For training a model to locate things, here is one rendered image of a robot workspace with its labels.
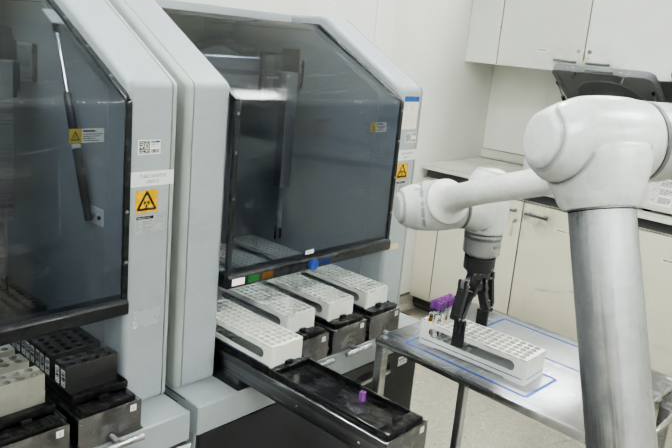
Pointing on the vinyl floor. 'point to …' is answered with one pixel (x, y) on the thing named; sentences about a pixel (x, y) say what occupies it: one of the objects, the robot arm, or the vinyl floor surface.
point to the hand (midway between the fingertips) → (469, 332)
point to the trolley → (574, 425)
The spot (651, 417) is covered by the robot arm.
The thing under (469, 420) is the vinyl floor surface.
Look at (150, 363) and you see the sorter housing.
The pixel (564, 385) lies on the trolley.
